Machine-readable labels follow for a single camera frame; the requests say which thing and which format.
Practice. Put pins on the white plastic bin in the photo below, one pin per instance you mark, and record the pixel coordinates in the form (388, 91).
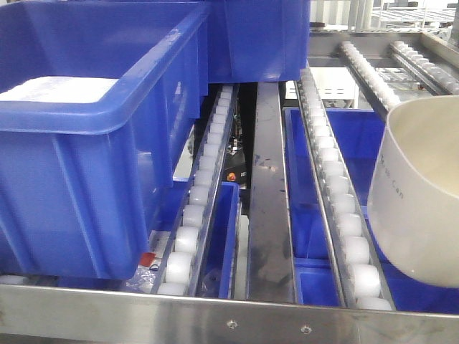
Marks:
(413, 197)

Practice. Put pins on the black machine with red button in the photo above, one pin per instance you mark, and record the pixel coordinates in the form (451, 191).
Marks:
(238, 164)

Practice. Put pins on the white roller track left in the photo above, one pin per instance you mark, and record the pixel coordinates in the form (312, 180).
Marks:
(180, 268)

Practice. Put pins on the white roller track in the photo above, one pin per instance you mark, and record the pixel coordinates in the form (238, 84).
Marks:
(180, 268)
(379, 89)
(357, 271)
(433, 78)

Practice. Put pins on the blue crate lower right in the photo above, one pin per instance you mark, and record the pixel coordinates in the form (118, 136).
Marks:
(359, 133)

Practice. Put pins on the blue crate behind front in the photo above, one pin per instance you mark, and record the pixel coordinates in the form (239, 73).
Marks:
(257, 41)

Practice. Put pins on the clear plastic bag red label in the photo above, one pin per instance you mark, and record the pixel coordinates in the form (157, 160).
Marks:
(143, 279)

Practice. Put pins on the large blue crate front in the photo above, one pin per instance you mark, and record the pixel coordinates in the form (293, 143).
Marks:
(81, 182)

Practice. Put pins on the white roller track middle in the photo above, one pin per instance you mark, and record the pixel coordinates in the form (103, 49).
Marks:
(357, 271)

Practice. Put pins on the white roller track far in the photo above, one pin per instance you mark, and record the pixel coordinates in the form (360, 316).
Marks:
(379, 89)

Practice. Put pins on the white sheet in crate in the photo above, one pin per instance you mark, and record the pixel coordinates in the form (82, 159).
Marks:
(60, 89)

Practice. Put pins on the white roller track rightmost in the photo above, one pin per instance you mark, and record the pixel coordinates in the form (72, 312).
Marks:
(433, 78)

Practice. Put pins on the steel centre divider rail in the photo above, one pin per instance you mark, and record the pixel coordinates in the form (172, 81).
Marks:
(270, 270)

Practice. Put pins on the steel front shelf rail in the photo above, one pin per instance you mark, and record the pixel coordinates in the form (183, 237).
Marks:
(116, 317)

